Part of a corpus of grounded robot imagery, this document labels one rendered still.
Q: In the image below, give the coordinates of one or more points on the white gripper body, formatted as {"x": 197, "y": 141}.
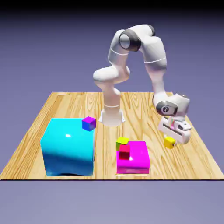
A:
{"x": 168, "y": 129}

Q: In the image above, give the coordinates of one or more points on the small yellow cube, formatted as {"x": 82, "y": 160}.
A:
{"x": 169, "y": 142}

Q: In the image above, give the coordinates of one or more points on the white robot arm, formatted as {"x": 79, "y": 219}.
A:
{"x": 154, "y": 50}

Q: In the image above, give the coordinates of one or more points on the small lime green cube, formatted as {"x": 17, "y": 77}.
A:
{"x": 121, "y": 141}

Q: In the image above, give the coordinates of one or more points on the small red cube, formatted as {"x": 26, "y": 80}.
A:
{"x": 124, "y": 151}

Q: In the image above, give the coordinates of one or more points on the small purple cube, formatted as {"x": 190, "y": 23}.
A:
{"x": 88, "y": 123}

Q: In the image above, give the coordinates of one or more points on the large magenta box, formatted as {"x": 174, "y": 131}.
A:
{"x": 137, "y": 157}

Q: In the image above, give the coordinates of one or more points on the large cyan box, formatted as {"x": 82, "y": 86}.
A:
{"x": 68, "y": 147}

